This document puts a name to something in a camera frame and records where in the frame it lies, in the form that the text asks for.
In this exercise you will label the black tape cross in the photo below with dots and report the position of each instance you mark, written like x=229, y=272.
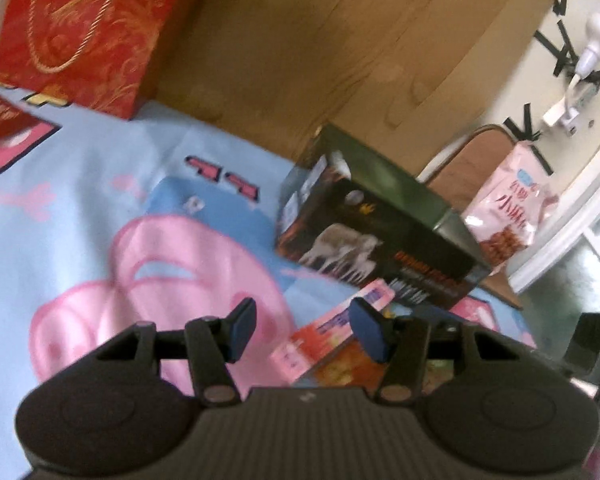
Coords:
x=562, y=52
x=525, y=127

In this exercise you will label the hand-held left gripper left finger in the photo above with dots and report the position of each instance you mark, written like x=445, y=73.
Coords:
x=242, y=330

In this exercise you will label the red gift bag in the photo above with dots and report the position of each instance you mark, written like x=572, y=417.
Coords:
x=90, y=35

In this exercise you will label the pink and white snack bag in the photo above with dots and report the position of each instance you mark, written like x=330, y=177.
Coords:
x=510, y=205

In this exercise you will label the black box with animal print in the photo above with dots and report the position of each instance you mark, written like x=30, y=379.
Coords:
x=380, y=220

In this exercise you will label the white plug adapter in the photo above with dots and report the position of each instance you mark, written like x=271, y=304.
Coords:
x=562, y=112

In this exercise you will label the printed cartoon blanket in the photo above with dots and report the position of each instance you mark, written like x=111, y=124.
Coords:
x=105, y=220

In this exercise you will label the wooden headboard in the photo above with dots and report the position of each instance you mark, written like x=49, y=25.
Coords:
x=330, y=55

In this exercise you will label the small red packet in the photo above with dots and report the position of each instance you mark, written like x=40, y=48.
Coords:
x=0, y=117

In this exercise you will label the pink orange box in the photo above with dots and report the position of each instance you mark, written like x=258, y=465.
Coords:
x=325, y=332

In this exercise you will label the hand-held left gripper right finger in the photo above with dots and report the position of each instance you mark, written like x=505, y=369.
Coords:
x=367, y=330

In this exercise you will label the white window frame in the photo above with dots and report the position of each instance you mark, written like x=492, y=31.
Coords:
x=565, y=240

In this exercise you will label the brown wooden chair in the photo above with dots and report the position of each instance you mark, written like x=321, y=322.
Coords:
x=472, y=160

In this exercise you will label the orange snack packet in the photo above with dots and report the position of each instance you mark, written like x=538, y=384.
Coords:
x=352, y=367

